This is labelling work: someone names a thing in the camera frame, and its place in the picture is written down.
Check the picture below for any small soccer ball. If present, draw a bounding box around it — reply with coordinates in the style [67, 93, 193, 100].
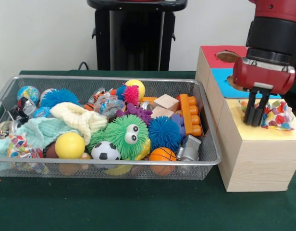
[90, 141, 121, 161]

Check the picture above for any small orange basketball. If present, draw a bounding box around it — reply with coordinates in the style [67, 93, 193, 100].
[148, 147, 177, 176]

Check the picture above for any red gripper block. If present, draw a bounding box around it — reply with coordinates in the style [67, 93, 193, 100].
[232, 56, 296, 128]

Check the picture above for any polka dot cloth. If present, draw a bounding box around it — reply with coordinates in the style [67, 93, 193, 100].
[238, 99, 295, 131]

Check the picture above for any blue spiky ball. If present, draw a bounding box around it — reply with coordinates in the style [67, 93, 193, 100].
[148, 116, 182, 153]
[39, 88, 80, 108]

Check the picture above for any wooden box with three holes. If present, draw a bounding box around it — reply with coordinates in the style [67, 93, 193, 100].
[195, 45, 296, 193]

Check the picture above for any shallow mesh bin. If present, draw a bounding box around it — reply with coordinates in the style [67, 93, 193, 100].
[0, 75, 222, 181]

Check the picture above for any small globe ball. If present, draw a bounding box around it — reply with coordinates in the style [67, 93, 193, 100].
[17, 86, 41, 103]

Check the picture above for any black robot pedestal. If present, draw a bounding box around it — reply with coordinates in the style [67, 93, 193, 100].
[86, 0, 188, 71]

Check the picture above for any cream waffle cloth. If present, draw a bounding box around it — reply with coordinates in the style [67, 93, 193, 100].
[49, 102, 108, 146]

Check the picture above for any silver toy vehicle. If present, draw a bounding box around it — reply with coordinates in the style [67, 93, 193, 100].
[176, 134, 202, 162]

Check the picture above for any orange building block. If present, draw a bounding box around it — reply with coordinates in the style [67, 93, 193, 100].
[176, 93, 203, 137]

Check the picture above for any green spiky puffer toy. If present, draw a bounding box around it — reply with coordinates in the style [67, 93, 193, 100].
[87, 115, 150, 161]

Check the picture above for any plain yellow ball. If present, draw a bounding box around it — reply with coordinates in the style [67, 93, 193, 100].
[55, 132, 86, 159]

